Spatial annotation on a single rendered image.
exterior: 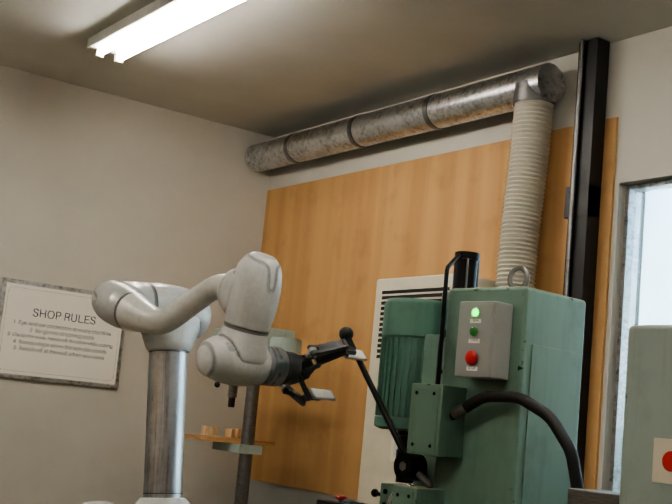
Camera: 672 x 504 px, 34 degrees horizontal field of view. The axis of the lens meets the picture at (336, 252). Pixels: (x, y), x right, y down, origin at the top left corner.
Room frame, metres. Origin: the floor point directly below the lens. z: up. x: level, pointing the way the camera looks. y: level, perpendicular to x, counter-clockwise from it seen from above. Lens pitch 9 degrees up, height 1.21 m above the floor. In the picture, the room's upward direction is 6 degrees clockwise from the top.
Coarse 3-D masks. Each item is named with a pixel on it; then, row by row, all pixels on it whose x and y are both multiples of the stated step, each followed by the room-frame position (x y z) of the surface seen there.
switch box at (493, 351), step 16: (464, 304) 2.33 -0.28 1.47; (480, 304) 2.30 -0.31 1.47; (496, 304) 2.27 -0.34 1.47; (464, 320) 2.33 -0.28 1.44; (496, 320) 2.27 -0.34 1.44; (464, 336) 2.33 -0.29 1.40; (480, 336) 2.29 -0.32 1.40; (496, 336) 2.28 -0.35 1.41; (464, 352) 2.32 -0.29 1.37; (480, 352) 2.29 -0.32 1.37; (496, 352) 2.28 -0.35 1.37; (464, 368) 2.32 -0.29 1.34; (480, 368) 2.29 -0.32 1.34; (496, 368) 2.28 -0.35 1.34
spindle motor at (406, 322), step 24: (384, 312) 2.65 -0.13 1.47; (408, 312) 2.58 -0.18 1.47; (432, 312) 2.57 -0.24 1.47; (384, 336) 2.64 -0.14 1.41; (408, 336) 2.58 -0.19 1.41; (384, 360) 2.63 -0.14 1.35; (408, 360) 2.57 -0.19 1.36; (384, 384) 2.61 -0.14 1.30; (408, 384) 2.58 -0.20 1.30; (408, 408) 2.58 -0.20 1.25
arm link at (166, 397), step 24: (168, 288) 2.87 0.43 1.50; (144, 336) 2.90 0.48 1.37; (168, 336) 2.86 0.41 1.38; (192, 336) 2.90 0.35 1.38; (168, 360) 2.88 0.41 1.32; (168, 384) 2.87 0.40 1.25; (168, 408) 2.87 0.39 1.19; (168, 432) 2.87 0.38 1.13; (168, 456) 2.86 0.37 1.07; (144, 480) 2.89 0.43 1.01; (168, 480) 2.86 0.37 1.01
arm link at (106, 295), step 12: (96, 288) 2.84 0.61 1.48; (108, 288) 2.79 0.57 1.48; (120, 288) 2.77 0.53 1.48; (132, 288) 2.78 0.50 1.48; (144, 288) 2.82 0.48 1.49; (96, 300) 2.80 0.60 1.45; (108, 300) 2.76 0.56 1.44; (156, 300) 2.83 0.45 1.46; (96, 312) 2.82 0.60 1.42; (108, 312) 2.76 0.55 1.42
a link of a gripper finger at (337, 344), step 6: (330, 342) 2.53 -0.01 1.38; (336, 342) 2.53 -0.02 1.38; (318, 348) 2.51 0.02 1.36; (324, 348) 2.51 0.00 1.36; (330, 348) 2.51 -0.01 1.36; (336, 348) 2.52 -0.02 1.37; (342, 348) 2.53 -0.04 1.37; (348, 348) 2.54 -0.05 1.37; (312, 354) 2.49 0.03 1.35; (318, 354) 2.50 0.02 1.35; (324, 354) 2.51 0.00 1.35
